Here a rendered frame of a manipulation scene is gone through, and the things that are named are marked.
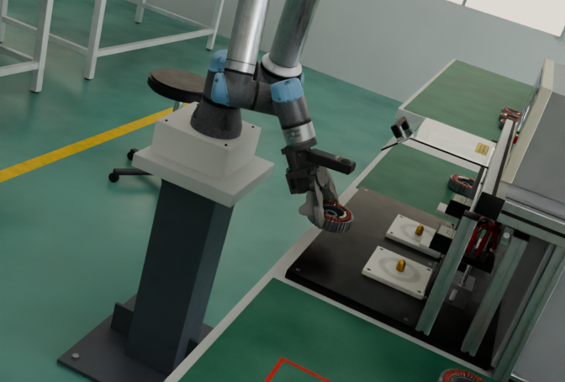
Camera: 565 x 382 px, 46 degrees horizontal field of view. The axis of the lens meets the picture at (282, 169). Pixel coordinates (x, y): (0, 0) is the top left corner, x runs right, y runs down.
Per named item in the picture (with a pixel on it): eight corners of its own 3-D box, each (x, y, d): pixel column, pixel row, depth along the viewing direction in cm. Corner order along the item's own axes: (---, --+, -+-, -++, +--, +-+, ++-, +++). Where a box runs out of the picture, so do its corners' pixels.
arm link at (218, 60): (203, 85, 197) (212, 40, 191) (247, 94, 199) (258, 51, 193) (202, 99, 186) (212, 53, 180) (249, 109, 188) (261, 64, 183)
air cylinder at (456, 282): (442, 301, 156) (451, 281, 154) (447, 287, 163) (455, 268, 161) (463, 310, 155) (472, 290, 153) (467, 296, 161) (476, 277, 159)
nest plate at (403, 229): (384, 236, 179) (386, 232, 179) (397, 217, 193) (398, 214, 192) (438, 259, 175) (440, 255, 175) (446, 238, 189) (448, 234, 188)
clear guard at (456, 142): (380, 151, 168) (388, 129, 166) (400, 129, 189) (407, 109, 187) (508, 200, 160) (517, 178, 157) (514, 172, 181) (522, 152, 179)
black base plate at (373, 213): (284, 278, 151) (287, 269, 150) (359, 192, 208) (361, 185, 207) (487, 371, 139) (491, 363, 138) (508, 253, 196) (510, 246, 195)
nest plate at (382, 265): (361, 273, 158) (362, 268, 157) (376, 249, 171) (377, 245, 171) (421, 300, 154) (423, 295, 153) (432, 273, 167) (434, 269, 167)
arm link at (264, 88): (256, 81, 174) (261, 81, 164) (297, 90, 176) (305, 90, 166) (249, 110, 175) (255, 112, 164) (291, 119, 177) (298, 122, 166)
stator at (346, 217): (299, 220, 162) (303, 207, 161) (314, 205, 172) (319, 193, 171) (341, 240, 159) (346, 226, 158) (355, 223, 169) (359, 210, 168)
